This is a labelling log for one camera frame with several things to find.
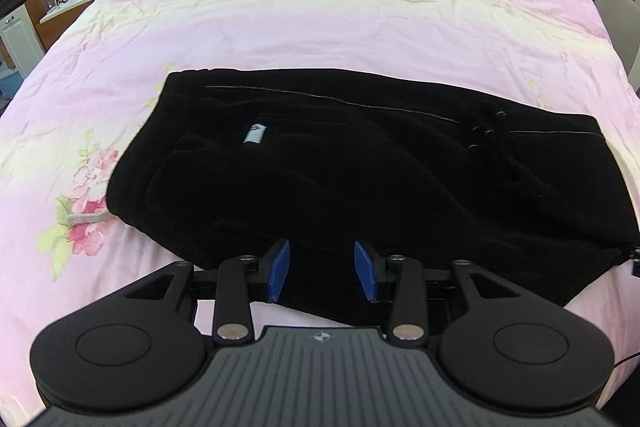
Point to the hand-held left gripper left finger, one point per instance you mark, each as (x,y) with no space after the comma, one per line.
(279,272)

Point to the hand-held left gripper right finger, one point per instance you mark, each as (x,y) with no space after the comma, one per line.
(365,272)

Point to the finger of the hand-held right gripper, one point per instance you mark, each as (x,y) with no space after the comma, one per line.
(636,264)

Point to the grey chair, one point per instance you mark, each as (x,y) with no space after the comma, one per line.
(617,22)

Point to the pink floral duvet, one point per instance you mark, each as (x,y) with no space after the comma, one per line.
(320,7)

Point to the light blue bin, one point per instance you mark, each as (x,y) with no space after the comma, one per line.
(9,84)

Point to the wooden nightstand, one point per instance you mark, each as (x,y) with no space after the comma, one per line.
(55,24)

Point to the white cabinet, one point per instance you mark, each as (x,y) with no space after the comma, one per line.
(20,37)

